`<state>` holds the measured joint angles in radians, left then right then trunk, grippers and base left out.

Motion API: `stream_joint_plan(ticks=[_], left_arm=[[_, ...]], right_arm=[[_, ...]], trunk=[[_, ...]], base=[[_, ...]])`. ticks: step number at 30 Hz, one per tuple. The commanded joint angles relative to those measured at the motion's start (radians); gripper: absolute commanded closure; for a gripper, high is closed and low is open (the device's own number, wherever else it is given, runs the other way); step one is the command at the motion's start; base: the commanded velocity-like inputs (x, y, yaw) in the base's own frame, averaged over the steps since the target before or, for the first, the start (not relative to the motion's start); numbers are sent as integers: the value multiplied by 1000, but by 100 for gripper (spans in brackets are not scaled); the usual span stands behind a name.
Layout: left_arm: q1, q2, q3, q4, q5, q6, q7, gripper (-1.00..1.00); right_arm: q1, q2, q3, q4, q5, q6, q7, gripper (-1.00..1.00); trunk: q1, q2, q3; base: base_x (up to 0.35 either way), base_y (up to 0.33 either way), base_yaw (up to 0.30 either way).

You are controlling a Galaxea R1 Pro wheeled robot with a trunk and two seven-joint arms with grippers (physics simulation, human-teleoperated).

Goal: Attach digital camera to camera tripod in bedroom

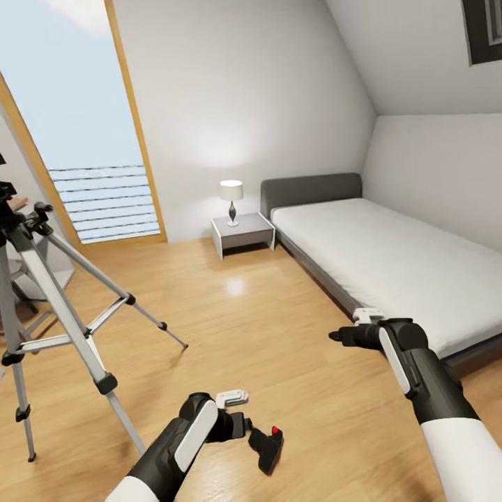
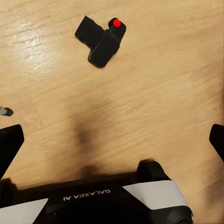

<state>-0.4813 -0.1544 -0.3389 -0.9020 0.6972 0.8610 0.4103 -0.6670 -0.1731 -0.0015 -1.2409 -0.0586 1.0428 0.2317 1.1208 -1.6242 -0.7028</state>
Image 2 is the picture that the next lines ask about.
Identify digital camera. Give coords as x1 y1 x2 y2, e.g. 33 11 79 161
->
75 16 126 68

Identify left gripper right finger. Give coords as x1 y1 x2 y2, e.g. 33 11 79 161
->
209 124 224 162

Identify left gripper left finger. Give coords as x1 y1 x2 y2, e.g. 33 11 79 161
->
0 125 24 180

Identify camera tripod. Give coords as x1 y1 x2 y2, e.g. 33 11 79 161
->
0 108 14 117

